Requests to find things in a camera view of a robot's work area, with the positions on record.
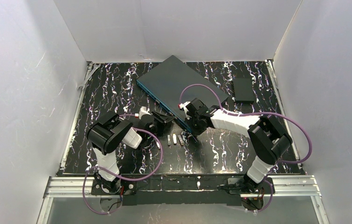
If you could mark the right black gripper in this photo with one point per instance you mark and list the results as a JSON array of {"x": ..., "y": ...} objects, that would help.
[{"x": 192, "y": 124}]

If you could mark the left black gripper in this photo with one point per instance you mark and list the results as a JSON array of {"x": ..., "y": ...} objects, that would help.
[{"x": 158, "y": 117}]

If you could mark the large teal network switch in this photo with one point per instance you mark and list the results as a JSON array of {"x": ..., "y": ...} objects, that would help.
[{"x": 166, "y": 81}]

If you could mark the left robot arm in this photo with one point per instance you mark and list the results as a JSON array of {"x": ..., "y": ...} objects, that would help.
[{"x": 112, "y": 129}]

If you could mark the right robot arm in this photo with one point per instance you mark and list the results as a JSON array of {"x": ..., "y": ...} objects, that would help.
[{"x": 269, "y": 138}]

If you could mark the metal wrench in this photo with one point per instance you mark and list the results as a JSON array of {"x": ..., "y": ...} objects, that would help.
[{"x": 90, "y": 71}]

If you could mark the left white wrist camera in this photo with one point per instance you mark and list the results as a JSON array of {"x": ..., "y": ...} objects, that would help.
[{"x": 144, "y": 114}]

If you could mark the small black network switch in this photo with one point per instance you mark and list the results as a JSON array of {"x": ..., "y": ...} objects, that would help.
[{"x": 243, "y": 90}]

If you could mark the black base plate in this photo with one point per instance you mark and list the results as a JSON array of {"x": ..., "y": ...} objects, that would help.
[{"x": 228, "y": 194}]

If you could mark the aluminium front rail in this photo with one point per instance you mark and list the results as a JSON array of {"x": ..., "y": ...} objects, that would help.
[{"x": 283, "y": 185}]

